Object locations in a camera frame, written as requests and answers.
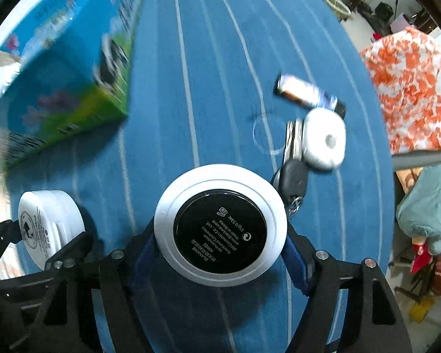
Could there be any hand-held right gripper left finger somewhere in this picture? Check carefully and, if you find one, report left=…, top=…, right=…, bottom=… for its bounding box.
left=29, top=224, right=170, bottom=353

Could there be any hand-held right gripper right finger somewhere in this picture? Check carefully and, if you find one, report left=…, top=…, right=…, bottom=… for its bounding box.
left=281, top=229, right=414, bottom=353

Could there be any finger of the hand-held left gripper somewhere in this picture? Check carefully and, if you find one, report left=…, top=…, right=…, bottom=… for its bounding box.
left=0, top=218, right=21, bottom=265
left=0, top=232, right=94, bottom=295

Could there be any white jar with printed lid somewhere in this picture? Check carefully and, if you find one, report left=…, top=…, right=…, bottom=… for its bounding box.
left=18, top=190, right=86, bottom=271

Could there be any white compact with black centre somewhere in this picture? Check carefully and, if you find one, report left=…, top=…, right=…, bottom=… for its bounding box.
left=153, top=165, right=288, bottom=288

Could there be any blue cardboard box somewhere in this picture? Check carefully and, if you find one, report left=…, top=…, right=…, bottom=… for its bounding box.
left=0, top=0, right=145, bottom=174

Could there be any key bunch with black fob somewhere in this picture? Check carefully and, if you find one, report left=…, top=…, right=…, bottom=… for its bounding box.
left=271, top=119, right=310, bottom=216

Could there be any red cloth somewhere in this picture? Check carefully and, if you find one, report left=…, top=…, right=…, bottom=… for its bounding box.
left=412, top=243, right=437, bottom=274

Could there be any white earbud case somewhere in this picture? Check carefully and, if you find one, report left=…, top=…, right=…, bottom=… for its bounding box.
left=301, top=108, right=347, bottom=171

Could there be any yellow plastic object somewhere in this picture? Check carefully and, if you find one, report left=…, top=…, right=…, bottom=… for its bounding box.
left=410, top=296, right=437, bottom=321

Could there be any teal cloth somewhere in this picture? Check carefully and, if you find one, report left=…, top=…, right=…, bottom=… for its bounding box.
left=396, top=162, right=441, bottom=254

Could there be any printed lighter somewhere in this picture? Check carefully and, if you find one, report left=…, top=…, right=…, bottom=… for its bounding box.
left=274, top=73, right=348, bottom=116

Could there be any blue striped cloth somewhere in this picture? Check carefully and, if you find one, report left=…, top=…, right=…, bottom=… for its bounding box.
left=4, top=0, right=395, bottom=353

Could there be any orange floral cloth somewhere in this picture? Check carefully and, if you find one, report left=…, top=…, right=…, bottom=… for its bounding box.
left=359, top=26, right=441, bottom=155

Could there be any green trash bin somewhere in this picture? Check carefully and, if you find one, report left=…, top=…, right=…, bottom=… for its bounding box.
left=324, top=0, right=353, bottom=21

